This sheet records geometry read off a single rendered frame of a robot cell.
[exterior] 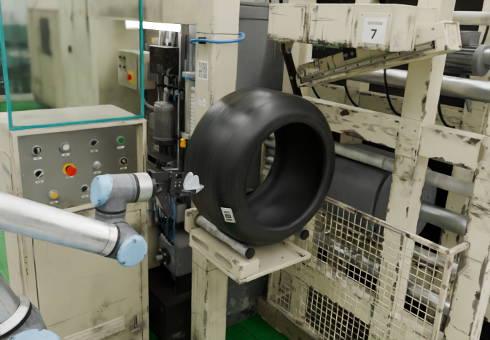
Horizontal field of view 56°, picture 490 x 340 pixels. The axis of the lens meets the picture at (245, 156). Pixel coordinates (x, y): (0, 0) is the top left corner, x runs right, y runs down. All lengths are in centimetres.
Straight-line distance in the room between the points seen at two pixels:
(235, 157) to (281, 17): 67
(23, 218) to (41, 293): 104
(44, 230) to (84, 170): 91
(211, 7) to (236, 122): 51
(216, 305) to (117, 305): 48
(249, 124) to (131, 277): 112
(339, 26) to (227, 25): 45
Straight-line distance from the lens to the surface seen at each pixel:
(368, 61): 177
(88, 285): 226
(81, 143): 205
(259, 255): 189
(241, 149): 149
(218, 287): 221
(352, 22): 166
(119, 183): 139
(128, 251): 130
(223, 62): 186
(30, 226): 119
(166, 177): 147
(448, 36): 165
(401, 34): 160
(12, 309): 145
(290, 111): 159
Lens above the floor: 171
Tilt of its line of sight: 17 degrees down
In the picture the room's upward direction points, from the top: 3 degrees clockwise
